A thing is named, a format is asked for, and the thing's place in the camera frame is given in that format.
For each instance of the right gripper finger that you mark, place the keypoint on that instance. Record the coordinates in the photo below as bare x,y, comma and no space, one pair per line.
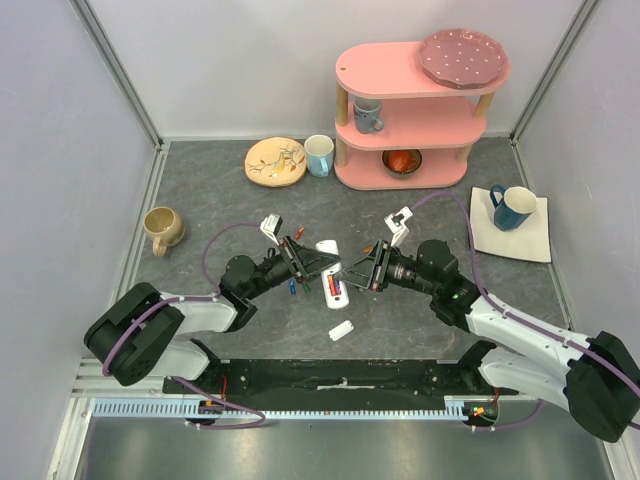
365,268
360,280

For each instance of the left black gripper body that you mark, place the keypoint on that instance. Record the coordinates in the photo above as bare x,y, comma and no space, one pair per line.
287,260

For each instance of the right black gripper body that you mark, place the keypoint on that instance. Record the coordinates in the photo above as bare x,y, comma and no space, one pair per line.
378,267

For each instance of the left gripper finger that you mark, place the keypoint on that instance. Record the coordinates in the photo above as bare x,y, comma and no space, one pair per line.
302,253
315,268

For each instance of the white remote control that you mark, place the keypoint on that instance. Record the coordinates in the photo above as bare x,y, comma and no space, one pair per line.
339,301

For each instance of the white battery cover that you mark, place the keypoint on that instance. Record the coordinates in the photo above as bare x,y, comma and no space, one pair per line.
341,330

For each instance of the red yellow battery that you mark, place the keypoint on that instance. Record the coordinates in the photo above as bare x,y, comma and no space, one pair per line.
332,286

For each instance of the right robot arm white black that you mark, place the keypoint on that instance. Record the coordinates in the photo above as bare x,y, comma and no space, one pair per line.
595,378

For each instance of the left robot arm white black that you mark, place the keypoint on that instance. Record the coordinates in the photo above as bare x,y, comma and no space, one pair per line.
136,335

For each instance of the red orange battery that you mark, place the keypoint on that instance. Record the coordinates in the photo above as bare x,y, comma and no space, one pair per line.
299,233

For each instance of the yellow floral plate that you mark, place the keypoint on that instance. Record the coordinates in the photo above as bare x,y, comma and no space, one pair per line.
275,162

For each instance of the light blue mug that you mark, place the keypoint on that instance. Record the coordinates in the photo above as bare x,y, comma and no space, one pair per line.
319,150

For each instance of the orange cup in bowl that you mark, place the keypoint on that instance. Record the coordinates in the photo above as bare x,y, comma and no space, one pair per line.
402,161

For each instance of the patterned dark bowl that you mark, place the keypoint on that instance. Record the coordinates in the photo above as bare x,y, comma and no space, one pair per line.
414,152

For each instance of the beige ceramic mug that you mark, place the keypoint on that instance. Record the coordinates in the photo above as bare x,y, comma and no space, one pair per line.
165,228

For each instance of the pink three-tier shelf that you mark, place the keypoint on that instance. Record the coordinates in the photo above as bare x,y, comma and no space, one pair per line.
441,123

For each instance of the dark blue mug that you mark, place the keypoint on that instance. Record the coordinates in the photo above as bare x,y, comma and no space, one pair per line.
512,206

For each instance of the white square plate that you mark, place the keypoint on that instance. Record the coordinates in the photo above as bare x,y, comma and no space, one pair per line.
528,242

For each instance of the grey mug on shelf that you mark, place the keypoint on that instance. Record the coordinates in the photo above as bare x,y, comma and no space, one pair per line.
367,115

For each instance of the pink polka dot plate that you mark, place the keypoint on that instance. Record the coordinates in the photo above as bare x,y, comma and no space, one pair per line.
462,59

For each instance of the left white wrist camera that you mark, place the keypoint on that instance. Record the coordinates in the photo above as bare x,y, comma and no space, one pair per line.
270,227

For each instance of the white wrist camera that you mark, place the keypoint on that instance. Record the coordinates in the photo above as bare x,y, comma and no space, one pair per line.
270,227
396,222

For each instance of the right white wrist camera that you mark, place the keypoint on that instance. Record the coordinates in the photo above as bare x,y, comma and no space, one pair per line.
396,222

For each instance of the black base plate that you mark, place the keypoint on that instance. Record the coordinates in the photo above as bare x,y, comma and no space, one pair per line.
260,384

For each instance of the white slotted cable duct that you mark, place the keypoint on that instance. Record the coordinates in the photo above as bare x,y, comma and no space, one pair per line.
200,409

